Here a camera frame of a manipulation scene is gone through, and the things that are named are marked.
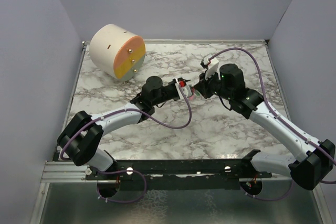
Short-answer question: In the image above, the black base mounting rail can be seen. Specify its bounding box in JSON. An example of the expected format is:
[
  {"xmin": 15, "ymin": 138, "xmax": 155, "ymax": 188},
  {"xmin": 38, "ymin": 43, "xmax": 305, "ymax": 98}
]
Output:
[{"xmin": 86, "ymin": 158, "xmax": 271, "ymax": 191}]

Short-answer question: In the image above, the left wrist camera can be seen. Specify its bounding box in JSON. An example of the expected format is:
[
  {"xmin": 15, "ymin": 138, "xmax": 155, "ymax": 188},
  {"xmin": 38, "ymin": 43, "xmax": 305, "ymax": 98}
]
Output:
[{"xmin": 173, "ymin": 78, "xmax": 194, "ymax": 100}]

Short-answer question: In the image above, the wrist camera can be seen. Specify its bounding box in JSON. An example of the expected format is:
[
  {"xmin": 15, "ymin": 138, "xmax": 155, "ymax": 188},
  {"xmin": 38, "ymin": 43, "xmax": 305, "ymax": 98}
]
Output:
[
  {"xmin": 201, "ymin": 56, "xmax": 219, "ymax": 80},
  {"xmin": 173, "ymin": 78, "xmax": 194, "ymax": 100}
]

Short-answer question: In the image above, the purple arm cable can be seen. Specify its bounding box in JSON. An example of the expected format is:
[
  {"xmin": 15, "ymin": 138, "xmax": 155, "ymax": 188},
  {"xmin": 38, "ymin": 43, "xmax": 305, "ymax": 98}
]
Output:
[
  {"xmin": 207, "ymin": 47, "xmax": 336, "ymax": 201},
  {"xmin": 59, "ymin": 82, "xmax": 193, "ymax": 162}
]

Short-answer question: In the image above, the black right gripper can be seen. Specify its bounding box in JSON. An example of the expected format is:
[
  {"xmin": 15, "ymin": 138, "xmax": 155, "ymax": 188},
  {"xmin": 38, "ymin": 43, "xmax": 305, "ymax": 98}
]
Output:
[{"xmin": 194, "ymin": 68, "xmax": 233, "ymax": 101}]

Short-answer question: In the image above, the round key holder drum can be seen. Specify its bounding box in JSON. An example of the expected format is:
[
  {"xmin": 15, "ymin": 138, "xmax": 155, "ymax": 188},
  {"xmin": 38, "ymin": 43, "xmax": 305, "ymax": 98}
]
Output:
[{"xmin": 89, "ymin": 24, "xmax": 146, "ymax": 82}]

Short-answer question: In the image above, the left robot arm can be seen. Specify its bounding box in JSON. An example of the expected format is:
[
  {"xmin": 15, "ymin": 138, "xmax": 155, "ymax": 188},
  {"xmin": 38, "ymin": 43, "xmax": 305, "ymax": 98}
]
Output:
[{"xmin": 57, "ymin": 76, "xmax": 192, "ymax": 179}]

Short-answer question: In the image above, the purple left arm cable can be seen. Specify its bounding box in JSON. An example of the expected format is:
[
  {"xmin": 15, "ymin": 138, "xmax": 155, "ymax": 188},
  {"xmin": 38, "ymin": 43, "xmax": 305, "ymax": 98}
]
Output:
[{"xmin": 59, "ymin": 82, "xmax": 193, "ymax": 162}]

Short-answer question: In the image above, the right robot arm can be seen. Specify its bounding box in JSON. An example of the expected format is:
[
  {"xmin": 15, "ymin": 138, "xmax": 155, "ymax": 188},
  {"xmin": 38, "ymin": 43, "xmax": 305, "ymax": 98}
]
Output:
[{"xmin": 194, "ymin": 63, "xmax": 335, "ymax": 190}]

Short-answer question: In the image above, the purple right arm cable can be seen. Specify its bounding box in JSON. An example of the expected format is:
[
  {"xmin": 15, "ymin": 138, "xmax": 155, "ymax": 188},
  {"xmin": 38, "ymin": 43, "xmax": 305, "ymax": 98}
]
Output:
[{"xmin": 207, "ymin": 47, "xmax": 336, "ymax": 201}]

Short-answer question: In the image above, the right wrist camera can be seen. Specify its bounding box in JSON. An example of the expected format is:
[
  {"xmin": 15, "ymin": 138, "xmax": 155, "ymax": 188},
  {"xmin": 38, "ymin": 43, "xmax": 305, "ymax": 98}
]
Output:
[{"xmin": 201, "ymin": 56, "xmax": 219, "ymax": 80}]

